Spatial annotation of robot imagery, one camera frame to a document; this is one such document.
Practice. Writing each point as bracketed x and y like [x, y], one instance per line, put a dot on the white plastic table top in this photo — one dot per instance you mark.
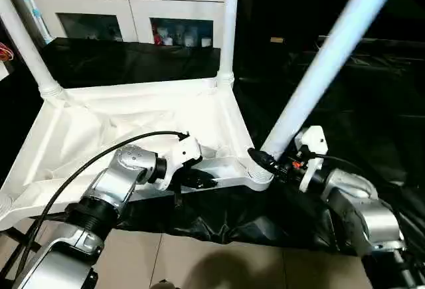
[133, 113]

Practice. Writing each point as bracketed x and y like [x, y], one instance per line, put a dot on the white plastic table leg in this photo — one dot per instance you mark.
[30, 43]
[229, 26]
[332, 59]
[4, 206]

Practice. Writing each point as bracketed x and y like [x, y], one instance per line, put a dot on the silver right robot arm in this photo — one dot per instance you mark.
[362, 202]

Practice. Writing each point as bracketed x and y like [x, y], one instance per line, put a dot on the black mat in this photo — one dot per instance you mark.
[232, 216]

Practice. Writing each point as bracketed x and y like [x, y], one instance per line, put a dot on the small yellow label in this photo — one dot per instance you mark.
[277, 40]

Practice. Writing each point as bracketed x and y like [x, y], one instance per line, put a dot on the red bottle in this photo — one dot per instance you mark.
[156, 35]

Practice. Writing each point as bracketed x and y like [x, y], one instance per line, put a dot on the black metal bar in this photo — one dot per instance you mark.
[375, 40]

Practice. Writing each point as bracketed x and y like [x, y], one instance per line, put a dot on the white glass-door cabinet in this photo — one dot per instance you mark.
[133, 3]

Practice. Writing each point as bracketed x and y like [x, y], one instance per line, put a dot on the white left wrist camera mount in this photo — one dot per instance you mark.
[181, 157]

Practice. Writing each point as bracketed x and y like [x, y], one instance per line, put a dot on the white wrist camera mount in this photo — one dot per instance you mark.
[313, 143]
[181, 157]

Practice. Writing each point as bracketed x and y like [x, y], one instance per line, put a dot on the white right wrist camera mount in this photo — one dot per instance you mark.
[313, 143]

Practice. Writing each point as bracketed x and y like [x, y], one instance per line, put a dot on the black folding frame bar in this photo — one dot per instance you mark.
[23, 242]

